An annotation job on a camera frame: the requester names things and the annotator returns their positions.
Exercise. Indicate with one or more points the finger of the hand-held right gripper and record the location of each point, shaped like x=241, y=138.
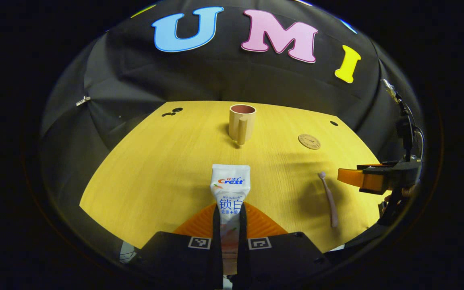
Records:
x=371, y=181

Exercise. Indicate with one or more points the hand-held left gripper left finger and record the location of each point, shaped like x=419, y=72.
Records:
x=216, y=257

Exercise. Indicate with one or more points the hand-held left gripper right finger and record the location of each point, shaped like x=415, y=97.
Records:
x=243, y=257

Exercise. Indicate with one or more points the pale pink toothbrush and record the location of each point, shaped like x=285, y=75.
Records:
x=330, y=201

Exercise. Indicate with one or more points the white toothpaste tube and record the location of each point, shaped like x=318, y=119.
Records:
x=230, y=189

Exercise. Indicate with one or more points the round brown coaster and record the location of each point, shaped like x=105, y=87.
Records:
x=309, y=141

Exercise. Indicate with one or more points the beige cup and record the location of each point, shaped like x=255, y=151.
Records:
x=242, y=125

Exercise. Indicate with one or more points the black backdrop cloth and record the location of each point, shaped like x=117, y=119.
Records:
x=216, y=76

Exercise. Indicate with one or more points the silver metal clip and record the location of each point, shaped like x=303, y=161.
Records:
x=83, y=100

